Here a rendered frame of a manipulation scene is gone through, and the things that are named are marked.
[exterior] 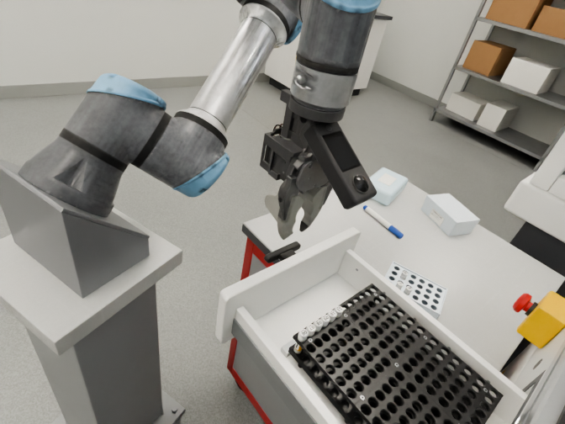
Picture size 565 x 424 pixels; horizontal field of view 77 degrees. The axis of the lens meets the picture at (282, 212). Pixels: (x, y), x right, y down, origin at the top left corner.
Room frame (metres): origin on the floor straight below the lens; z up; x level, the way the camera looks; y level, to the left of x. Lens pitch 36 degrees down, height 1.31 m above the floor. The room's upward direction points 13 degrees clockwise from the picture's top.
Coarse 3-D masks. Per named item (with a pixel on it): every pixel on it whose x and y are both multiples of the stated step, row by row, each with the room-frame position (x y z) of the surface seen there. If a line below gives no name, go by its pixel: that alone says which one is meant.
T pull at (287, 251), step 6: (282, 246) 0.45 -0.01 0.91; (288, 246) 0.45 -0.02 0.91; (294, 246) 0.45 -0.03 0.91; (270, 252) 0.43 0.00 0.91; (276, 252) 0.43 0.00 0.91; (282, 252) 0.43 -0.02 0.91; (288, 252) 0.44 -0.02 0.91; (294, 252) 0.44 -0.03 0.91; (264, 258) 0.42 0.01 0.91; (270, 258) 0.41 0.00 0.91; (276, 258) 0.42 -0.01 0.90; (282, 258) 0.42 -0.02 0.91
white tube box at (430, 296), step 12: (396, 264) 0.60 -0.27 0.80; (396, 276) 0.56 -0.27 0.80; (408, 276) 0.57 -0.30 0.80; (420, 276) 0.58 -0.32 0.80; (420, 288) 0.55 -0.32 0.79; (432, 288) 0.56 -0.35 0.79; (444, 288) 0.56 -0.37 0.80; (420, 300) 0.51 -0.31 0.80; (432, 300) 0.52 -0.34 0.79; (444, 300) 0.52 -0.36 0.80; (432, 312) 0.49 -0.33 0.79
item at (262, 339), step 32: (352, 256) 0.48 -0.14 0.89; (320, 288) 0.45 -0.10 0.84; (352, 288) 0.46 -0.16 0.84; (384, 288) 0.43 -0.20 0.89; (256, 320) 0.35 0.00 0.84; (288, 320) 0.36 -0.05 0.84; (416, 320) 0.39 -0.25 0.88; (256, 352) 0.28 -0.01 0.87; (288, 384) 0.24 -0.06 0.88; (480, 384) 0.31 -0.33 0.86; (512, 384) 0.29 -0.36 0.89; (320, 416) 0.20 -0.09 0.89; (512, 416) 0.27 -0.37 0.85
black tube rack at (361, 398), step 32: (352, 320) 0.34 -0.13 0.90; (384, 320) 0.35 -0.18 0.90; (320, 352) 0.27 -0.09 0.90; (352, 352) 0.30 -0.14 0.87; (384, 352) 0.30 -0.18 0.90; (416, 352) 0.31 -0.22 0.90; (448, 352) 0.32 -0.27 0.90; (320, 384) 0.25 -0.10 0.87; (352, 384) 0.24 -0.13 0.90; (384, 384) 0.25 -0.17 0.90; (416, 384) 0.26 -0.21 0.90; (448, 384) 0.27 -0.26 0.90; (352, 416) 0.22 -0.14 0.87; (384, 416) 0.23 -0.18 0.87; (416, 416) 0.22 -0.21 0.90; (448, 416) 0.23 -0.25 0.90; (480, 416) 0.25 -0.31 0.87
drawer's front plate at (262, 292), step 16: (336, 240) 0.48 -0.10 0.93; (352, 240) 0.50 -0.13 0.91; (304, 256) 0.42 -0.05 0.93; (320, 256) 0.44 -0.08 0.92; (336, 256) 0.48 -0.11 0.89; (272, 272) 0.37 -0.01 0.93; (288, 272) 0.39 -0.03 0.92; (304, 272) 0.42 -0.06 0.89; (320, 272) 0.45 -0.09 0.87; (336, 272) 0.49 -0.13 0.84; (240, 288) 0.33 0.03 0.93; (256, 288) 0.34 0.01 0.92; (272, 288) 0.37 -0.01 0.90; (288, 288) 0.40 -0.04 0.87; (304, 288) 0.43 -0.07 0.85; (224, 304) 0.31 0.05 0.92; (240, 304) 0.32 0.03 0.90; (256, 304) 0.35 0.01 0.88; (272, 304) 0.37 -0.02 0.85; (224, 320) 0.30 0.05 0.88; (224, 336) 0.31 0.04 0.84
